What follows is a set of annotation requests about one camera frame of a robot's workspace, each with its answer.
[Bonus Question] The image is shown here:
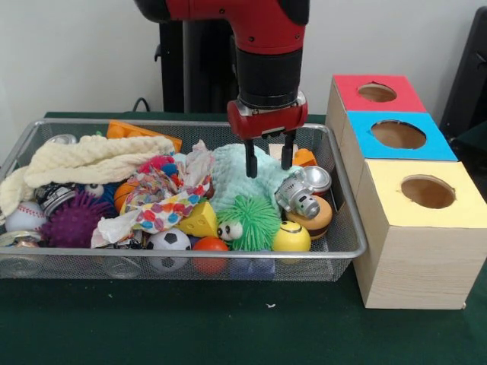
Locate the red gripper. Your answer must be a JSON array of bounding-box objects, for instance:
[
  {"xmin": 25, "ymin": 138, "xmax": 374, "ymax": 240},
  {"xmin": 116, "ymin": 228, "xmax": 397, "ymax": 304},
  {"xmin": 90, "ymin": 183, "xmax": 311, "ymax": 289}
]
[{"xmin": 227, "ymin": 90, "xmax": 309, "ymax": 179}]

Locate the mint green waffle cloth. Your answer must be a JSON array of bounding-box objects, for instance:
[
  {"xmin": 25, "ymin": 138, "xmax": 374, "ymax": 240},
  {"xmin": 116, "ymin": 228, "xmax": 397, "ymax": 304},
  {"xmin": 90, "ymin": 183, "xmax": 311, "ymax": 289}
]
[{"xmin": 208, "ymin": 143, "xmax": 301, "ymax": 214}]

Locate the colourful polka dot cloth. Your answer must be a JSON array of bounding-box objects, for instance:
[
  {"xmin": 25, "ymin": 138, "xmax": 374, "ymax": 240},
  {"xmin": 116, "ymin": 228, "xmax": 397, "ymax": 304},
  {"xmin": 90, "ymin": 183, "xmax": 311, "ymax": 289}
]
[{"xmin": 90, "ymin": 139, "xmax": 214, "ymax": 249}]

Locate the cream waffle cloth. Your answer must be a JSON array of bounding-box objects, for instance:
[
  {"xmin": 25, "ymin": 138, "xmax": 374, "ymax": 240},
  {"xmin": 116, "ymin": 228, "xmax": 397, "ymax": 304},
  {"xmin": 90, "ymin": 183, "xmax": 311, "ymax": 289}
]
[{"xmin": 0, "ymin": 135, "xmax": 176, "ymax": 225}]

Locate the metal mesh bin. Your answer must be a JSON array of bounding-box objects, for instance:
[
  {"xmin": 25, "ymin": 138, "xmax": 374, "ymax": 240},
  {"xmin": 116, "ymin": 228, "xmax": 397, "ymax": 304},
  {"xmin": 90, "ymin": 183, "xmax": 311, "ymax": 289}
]
[{"xmin": 0, "ymin": 118, "xmax": 368, "ymax": 283}]

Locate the wooden box with three holes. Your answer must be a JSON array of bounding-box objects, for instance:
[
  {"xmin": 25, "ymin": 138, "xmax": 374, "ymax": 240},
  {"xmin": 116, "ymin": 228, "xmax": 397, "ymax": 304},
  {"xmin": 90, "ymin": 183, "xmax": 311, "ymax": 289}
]
[{"xmin": 325, "ymin": 74, "xmax": 487, "ymax": 311}]

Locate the green spiky toy with eyes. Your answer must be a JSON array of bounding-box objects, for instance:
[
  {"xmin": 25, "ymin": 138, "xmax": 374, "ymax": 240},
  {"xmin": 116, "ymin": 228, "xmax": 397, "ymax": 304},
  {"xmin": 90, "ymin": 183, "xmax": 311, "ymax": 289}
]
[{"xmin": 216, "ymin": 195, "xmax": 282, "ymax": 252}]

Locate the toy burger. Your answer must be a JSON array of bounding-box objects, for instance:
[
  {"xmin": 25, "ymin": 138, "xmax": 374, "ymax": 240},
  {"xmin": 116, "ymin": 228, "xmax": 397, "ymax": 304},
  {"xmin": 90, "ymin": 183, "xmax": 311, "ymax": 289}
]
[{"xmin": 285, "ymin": 195, "xmax": 334, "ymax": 241}]

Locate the yellow smiley ball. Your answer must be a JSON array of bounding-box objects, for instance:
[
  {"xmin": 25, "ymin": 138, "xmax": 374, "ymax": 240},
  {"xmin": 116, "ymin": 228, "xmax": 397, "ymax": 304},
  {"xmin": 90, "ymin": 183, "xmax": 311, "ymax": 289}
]
[{"xmin": 272, "ymin": 220, "xmax": 312, "ymax": 252}]

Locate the yellow cheese wedge toy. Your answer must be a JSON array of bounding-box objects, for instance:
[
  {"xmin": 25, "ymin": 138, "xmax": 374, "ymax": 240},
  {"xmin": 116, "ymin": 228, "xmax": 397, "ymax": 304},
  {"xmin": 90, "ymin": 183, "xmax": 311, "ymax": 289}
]
[{"xmin": 177, "ymin": 201, "xmax": 218, "ymax": 240}]

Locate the small orange ball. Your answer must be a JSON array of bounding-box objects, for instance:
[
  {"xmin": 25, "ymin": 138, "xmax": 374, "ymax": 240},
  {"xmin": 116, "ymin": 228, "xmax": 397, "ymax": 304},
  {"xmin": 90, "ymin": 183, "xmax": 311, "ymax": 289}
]
[{"xmin": 192, "ymin": 236, "xmax": 230, "ymax": 275}]

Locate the black and white soccer ball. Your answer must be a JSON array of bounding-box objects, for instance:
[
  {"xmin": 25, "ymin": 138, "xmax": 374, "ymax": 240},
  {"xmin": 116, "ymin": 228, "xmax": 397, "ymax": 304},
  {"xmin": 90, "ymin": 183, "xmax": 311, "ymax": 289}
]
[{"xmin": 146, "ymin": 227, "xmax": 193, "ymax": 273}]

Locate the dark green table cloth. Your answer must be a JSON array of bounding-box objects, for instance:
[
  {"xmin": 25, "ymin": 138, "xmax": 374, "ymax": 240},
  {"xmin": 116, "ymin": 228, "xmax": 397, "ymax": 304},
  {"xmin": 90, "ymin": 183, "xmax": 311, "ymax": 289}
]
[{"xmin": 0, "ymin": 110, "xmax": 487, "ymax": 365}]

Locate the black metal stand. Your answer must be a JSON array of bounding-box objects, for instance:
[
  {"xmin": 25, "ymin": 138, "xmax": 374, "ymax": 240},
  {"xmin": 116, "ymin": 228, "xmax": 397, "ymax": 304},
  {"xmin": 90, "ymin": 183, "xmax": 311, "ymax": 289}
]
[{"xmin": 439, "ymin": 5, "xmax": 487, "ymax": 153}]

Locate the purple spiky ball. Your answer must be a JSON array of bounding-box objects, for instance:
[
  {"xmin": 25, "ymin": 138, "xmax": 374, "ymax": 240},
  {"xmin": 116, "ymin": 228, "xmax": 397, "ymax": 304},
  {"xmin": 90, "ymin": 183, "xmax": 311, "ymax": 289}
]
[{"xmin": 40, "ymin": 191, "xmax": 115, "ymax": 249}]

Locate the silver toy camera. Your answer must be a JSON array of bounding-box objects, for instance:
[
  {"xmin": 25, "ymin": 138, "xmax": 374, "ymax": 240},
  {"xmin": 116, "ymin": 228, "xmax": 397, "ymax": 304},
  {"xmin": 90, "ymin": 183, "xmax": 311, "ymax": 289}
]
[{"xmin": 274, "ymin": 166, "xmax": 333, "ymax": 220}]

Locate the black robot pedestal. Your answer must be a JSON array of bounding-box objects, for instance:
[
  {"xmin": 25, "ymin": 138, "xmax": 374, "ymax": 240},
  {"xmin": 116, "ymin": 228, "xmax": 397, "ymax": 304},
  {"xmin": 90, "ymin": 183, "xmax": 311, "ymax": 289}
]
[{"xmin": 154, "ymin": 18, "xmax": 244, "ymax": 114}]

